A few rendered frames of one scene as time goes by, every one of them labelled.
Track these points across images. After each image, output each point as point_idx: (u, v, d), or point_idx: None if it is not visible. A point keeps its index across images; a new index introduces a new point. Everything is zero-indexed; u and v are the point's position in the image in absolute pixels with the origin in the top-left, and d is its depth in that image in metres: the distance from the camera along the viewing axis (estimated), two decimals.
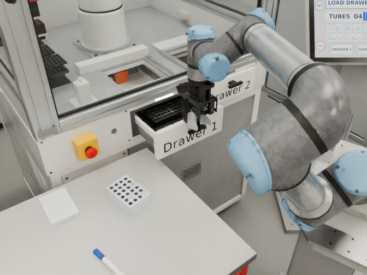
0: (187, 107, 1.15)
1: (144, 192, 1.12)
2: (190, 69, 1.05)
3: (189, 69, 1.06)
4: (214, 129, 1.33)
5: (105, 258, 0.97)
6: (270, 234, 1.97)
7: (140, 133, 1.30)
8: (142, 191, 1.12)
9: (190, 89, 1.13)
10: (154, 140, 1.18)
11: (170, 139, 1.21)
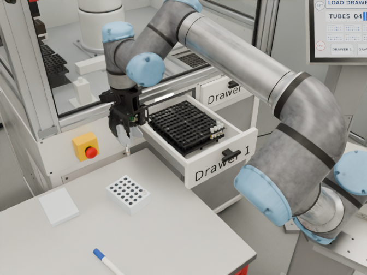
0: (113, 119, 0.98)
1: (144, 192, 1.12)
2: (111, 75, 0.88)
3: (109, 76, 0.88)
4: (247, 153, 1.22)
5: (105, 258, 0.97)
6: (270, 234, 1.97)
7: (167, 159, 1.19)
8: (142, 191, 1.12)
9: (114, 98, 0.95)
10: (185, 168, 1.07)
11: (202, 167, 1.10)
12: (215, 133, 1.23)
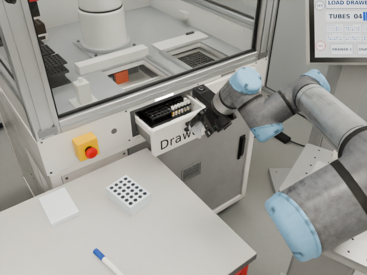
0: (199, 118, 1.12)
1: (173, 106, 1.32)
2: (221, 103, 0.99)
3: (219, 102, 1.00)
4: None
5: (105, 258, 0.97)
6: (270, 234, 1.97)
7: (137, 131, 1.32)
8: (173, 107, 1.32)
9: (209, 107, 1.08)
10: (151, 137, 1.20)
11: (166, 136, 1.22)
12: (182, 108, 1.35)
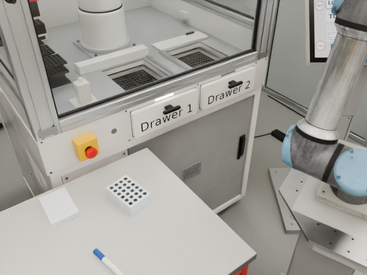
0: None
1: None
2: None
3: None
4: (189, 111, 1.42)
5: (105, 258, 0.97)
6: (270, 234, 1.97)
7: None
8: None
9: None
10: (131, 119, 1.28)
11: (146, 119, 1.30)
12: None
